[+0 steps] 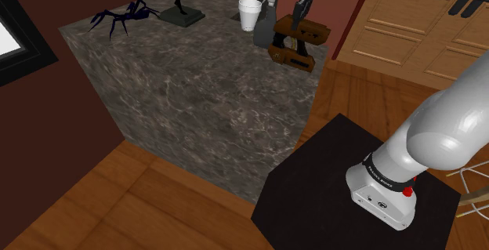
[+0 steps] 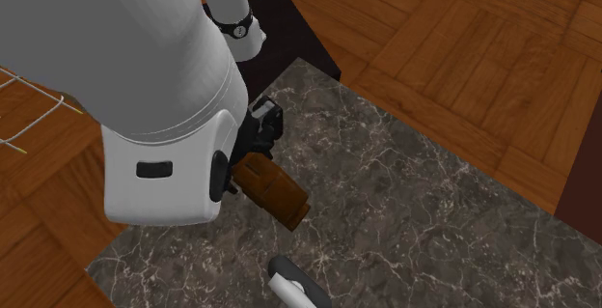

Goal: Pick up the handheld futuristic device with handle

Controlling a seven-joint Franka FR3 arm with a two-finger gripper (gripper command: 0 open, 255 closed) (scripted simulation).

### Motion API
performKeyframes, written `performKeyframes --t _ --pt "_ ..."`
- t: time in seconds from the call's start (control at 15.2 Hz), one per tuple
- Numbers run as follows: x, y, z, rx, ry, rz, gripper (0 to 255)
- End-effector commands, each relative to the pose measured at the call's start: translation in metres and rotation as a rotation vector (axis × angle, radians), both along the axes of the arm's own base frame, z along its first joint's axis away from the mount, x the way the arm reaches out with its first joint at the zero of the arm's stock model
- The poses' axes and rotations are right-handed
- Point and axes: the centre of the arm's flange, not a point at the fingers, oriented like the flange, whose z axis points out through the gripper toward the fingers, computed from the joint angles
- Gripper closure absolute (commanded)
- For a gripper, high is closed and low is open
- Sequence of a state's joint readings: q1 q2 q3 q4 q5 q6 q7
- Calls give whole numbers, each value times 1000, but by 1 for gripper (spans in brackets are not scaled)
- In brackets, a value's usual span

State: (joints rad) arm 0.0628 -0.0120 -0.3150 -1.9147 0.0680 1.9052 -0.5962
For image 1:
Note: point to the white foam cup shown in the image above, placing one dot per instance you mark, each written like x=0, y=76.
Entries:
x=250, y=14

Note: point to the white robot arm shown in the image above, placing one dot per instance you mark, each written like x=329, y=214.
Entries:
x=389, y=165

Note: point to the brown power tool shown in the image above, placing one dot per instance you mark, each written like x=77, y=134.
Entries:
x=294, y=56

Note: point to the black figure statue on base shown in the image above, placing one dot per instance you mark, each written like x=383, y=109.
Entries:
x=182, y=15

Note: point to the grey spray bottle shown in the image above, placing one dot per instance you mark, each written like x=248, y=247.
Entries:
x=264, y=31

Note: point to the black framed window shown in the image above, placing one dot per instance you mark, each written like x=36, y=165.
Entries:
x=23, y=56

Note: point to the dark blue spider toy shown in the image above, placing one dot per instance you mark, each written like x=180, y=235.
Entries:
x=131, y=12

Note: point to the black robot stand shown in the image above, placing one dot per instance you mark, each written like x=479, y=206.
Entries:
x=313, y=188

